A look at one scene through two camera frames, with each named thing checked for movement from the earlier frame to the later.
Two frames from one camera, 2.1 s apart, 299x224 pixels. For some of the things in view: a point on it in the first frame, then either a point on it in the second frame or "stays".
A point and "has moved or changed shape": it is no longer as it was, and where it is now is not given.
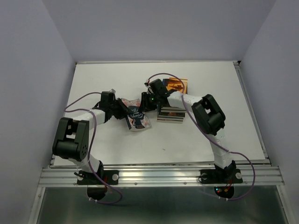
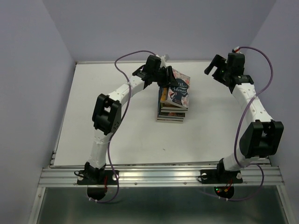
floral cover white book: [136, 119] → [178, 95]
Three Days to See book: [170, 116] stays
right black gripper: [145, 106] → [219, 62]
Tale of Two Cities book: [171, 114] stays
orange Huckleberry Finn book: [184, 89] has moved or changed shape
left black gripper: [124, 111] → [169, 80]
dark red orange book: [174, 84] → [168, 106]
